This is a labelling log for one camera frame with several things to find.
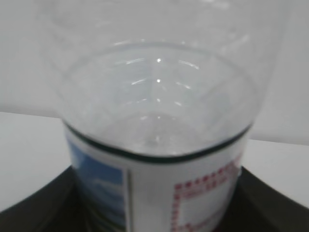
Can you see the clear plastic water bottle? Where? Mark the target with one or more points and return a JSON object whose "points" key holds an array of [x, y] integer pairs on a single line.
{"points": [[157, 99]]}

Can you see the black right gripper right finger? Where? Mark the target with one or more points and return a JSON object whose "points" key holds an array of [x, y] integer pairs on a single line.
{"points": [[256, 207]]}

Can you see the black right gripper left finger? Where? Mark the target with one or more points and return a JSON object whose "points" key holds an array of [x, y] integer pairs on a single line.
{"points": [[54, 208]]}

